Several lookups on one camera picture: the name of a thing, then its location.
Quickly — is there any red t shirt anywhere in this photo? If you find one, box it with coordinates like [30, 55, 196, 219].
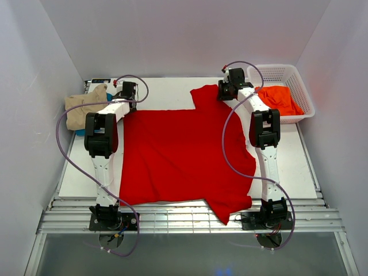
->
[120, 85, 256, 224]

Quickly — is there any aluminium frame rail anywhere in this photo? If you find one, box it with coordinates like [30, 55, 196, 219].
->
[37, 198, 345, 234]

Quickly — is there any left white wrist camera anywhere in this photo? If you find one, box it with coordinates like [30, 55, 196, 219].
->
[113, 80, 124, 88]

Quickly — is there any beige folded t shirt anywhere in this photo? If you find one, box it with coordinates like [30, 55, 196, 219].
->
[64, 84, 108, 131]

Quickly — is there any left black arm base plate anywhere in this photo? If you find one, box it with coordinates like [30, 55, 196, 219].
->
[89, 212, 138, 232]

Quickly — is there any orange t shirt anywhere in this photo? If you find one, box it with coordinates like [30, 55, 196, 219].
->
[258, 86, 304, 116]

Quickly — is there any blue label sticker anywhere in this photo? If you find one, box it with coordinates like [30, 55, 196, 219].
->
[91, 78, 111, 84]

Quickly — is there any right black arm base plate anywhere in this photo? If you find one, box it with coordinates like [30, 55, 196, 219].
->
[234, 212, 294, 230]

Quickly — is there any blue folded t shirt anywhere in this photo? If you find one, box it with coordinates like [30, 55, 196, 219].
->
[75, 93, 113, 136]

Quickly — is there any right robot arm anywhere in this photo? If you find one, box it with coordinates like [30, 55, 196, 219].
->
[217, 65, 288, 227]

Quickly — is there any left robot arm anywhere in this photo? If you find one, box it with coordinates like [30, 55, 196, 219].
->
[84, 81, 138, 229]

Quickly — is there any white plastic basket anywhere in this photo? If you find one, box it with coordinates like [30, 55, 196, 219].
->
[247, 64, 315, 124]

